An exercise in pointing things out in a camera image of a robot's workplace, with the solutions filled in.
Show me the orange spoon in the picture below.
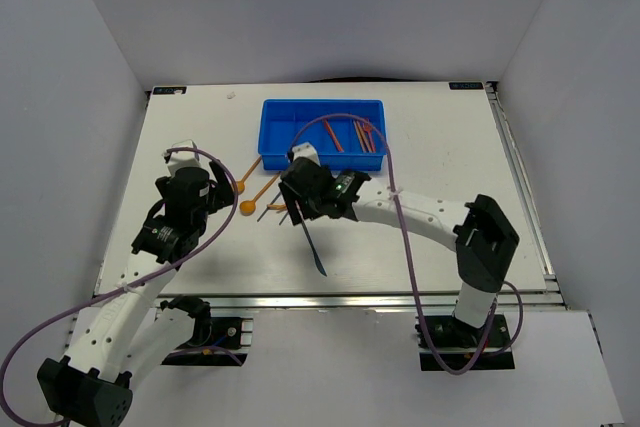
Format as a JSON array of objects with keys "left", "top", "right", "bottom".
[
  {"left": 235, "top": 157, "right": 261, "bottom": 195},
  {"left": 239, "top": 174, "right": 279, "bottom": 216}
]

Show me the red-orange plastic knife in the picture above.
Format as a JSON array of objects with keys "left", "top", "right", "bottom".
[{"left": 322, "top": 119, "right": 344, "bottom": 154}]

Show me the dark blue plastic knife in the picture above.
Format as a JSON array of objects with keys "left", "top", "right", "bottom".
[{"left": 296, "top": 204, "right": 327, "bottom": 277}]

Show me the red-orange plastic fork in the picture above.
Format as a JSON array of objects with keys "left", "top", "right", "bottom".
[{"left": 363, "top": 122, "right": 377, "bottom": 153}]

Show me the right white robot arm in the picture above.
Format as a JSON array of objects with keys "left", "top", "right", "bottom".
[{"left": 279, "top": 157, "right": 520, "bottom": 346}]

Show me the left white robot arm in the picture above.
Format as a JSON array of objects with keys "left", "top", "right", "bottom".
[{"left": 37, "top": 158, "right": 236, "bottom": 426}]

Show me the orange chopstick upper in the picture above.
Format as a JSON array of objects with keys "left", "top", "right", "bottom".
[{"left": 267, "top": 204, "right": 287, "bottom": 211}]

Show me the dark blue chopstick left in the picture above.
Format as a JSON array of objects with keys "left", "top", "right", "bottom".
[{"left": 257, "top": 193, "right": 281, "bottom": 222}]

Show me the blue divided plastic tray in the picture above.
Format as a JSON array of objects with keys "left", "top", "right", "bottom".
[{"left": 258, "top": 99, "right": 386, "bottom": 172}]

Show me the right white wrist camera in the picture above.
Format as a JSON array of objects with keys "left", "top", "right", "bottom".
[{"left": 287, "top": 142, "right": 320, "bottom": 165}]

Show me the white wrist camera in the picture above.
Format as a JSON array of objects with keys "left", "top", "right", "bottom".
[
  {"left": 287, "top": 142, "right": 320, "bottom": 165},
  {"left": 162, "top": 139, "right": 201, "bottom": 177}
]

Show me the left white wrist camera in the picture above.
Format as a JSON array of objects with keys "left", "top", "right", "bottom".
[{"left": 162, "top": 139, "right": 201, "bottom": 177}]

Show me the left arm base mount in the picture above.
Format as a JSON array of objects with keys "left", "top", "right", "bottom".
[{"left": 160, "top": 296, "right": 253, "bottom": 367}]

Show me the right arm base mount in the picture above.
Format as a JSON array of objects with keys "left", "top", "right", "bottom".
[{"left": 415, "top": 314, "right": 515, "bottom": 372}]

